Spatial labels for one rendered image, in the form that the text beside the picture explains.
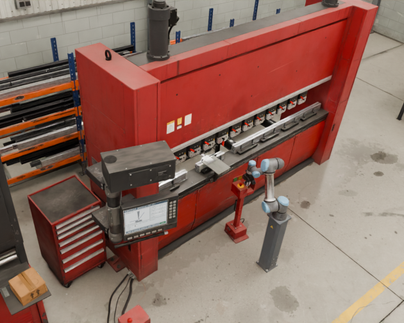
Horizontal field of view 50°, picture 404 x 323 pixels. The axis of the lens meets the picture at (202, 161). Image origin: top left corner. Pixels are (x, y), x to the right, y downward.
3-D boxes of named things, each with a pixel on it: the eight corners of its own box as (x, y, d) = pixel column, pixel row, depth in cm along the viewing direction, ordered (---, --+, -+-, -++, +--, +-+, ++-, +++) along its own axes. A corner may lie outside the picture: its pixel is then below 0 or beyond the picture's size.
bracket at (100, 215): (107, 235, 357) (106, 229, 352) (91, 218, 370) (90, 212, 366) (146, 213, 379) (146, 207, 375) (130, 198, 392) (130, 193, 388)
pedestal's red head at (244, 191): (238, 198, 473) (241, 186, 462) (230, 190, 483) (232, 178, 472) (253, 193, 482) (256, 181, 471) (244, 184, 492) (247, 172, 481)
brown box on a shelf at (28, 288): (11, 315, 312) (8, 306, 304) (-1, 290, 327) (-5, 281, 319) (51, 295, 327) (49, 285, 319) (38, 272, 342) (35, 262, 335)
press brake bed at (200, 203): (152, 264, 477) (152, 210, 426) (141, 252, 489) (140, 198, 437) (313, 162, 645) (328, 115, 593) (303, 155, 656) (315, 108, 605)
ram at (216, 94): (145, 166, 401) (144, 90, 351) (140, 161, 405) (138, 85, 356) (330, 79, 569) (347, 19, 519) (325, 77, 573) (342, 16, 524)
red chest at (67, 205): (66, 293, 440) (52, 226, 378) (43, 263, 468) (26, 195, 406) (108, 268, 468) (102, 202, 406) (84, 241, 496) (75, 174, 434)
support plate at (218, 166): (218, 174, 451) (218, 173, 450) (201, 162, 466) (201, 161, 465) (230, 168, 461) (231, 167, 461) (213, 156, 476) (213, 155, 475)
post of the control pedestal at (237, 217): (235, 227, 513) (241, 193, 479) (233, 224, 516) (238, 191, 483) (239, 225, 515) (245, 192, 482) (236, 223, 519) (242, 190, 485)
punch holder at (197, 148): (189, 158, 442) (190, 145, 432) (184, 154, 446) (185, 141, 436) (200, 152, 450) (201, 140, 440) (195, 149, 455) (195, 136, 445)
